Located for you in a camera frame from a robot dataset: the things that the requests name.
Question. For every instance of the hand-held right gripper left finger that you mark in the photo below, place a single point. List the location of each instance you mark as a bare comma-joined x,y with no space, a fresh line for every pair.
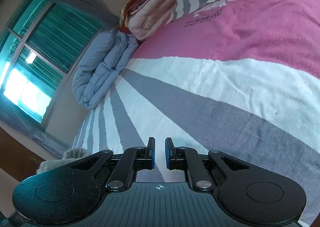
151,155

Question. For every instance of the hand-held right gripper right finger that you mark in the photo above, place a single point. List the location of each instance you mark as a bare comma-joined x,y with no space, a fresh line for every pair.
167,155

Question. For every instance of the grey pants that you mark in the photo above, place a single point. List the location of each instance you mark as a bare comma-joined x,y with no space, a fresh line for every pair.
72,155

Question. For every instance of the striped bed sheet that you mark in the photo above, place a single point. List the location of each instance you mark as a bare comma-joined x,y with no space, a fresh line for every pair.
225,79

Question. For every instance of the folded blue duvet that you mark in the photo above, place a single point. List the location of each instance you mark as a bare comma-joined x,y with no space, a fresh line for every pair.
105,69

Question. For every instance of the brown wooden door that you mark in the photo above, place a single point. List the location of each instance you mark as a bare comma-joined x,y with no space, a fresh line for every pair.
17,157

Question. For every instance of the colourful patterned cloth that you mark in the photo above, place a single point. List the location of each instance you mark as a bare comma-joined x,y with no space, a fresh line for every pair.
122,15

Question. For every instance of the folded pink quilt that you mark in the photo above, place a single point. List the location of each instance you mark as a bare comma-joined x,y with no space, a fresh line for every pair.
152,12

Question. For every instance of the green tinted window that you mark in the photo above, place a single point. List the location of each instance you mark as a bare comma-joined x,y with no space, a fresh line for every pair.
37,62

